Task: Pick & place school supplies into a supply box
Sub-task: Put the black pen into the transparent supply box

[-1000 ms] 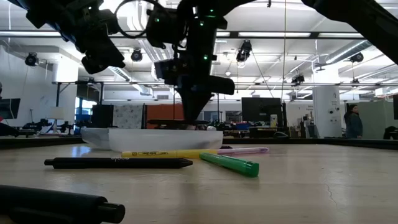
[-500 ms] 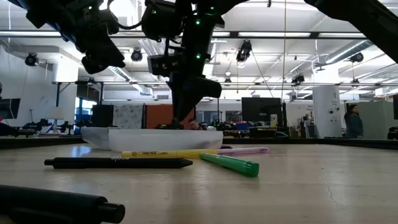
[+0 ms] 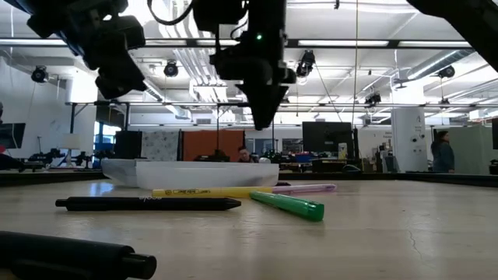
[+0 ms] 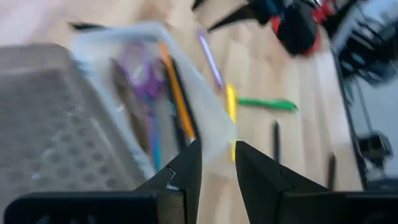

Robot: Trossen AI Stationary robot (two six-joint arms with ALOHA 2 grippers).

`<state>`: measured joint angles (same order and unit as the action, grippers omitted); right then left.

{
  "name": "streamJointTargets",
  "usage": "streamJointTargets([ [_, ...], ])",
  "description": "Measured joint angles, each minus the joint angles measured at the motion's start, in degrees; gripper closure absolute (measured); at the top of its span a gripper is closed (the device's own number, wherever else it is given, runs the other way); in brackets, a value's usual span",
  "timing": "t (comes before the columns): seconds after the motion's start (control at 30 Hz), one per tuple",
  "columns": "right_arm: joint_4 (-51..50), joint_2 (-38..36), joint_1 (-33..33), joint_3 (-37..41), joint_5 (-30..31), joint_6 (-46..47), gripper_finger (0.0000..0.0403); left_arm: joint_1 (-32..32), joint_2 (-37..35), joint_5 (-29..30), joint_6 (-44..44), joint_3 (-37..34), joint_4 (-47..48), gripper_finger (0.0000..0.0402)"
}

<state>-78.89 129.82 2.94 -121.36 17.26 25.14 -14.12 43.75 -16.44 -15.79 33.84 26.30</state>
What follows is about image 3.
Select pale green partition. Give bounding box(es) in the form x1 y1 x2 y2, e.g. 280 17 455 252
447 126 494 175

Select black ceiling-hung camera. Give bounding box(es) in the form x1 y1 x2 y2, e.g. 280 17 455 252
437 65 457 80
295 49 317 78
364 91 383 107
163 60 180 79
30 65 50 84

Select yellow pen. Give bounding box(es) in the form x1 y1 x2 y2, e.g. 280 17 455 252
151 186 274 198

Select patterned grey partition panel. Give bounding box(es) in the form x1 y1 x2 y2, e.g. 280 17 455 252
140 131 181 162

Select white round pillar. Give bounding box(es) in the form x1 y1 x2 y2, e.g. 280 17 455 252
390 107 429 173

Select green marker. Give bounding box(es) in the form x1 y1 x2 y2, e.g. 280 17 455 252
249 191 325 223

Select black table edge rail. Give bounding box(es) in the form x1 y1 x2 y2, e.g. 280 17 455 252
0 170 498 188

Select slim black pen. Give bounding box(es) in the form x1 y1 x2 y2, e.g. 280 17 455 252
54 196 242 212

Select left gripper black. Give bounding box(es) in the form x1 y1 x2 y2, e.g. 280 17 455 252
26 9 148 100

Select person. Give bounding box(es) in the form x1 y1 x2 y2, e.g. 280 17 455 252
430 130 456 174
236 146 258 163

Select white shallow tray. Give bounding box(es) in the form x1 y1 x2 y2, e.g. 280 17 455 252
135 160 280 191

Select black partition panel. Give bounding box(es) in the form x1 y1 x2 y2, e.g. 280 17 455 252
114 130 143 160

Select large black monitor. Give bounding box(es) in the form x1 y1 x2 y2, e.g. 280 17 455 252
302 121 354 159

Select black dome-shaped equipment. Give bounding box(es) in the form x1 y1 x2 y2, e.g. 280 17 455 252
193 149 231 163

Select black metal frame stand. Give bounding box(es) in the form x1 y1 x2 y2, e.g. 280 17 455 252
215 103 275 155

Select thin hanging cable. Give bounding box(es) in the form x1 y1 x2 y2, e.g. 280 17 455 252
352 0 359 125

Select orange partition panel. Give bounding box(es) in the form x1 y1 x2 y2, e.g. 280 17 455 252
181 129 247 163

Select silver slanted air duct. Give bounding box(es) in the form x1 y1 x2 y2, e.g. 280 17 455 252
406 48 478 81

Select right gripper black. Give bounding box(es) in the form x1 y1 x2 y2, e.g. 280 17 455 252
209 30 297 131

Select black desk box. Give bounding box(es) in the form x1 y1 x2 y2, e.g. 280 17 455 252
310 158 353 173

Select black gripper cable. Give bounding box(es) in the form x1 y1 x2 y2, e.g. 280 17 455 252
146 0 195 26

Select white table lamp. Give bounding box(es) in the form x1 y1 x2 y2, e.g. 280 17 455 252
61 133 82 168

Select grey translucent plastic supply box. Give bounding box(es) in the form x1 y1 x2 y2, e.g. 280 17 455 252
101 158 149 188

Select translucent purple pen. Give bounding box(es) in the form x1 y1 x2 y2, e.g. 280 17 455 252
271 184 338 196

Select dark framed sign board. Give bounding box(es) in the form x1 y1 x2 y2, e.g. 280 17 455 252
282 138 303 156

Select black overhead frame bar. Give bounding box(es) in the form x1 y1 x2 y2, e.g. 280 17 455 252
0 37 498 51

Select thick black marker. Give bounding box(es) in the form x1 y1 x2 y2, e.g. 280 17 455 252
0 230 158 280

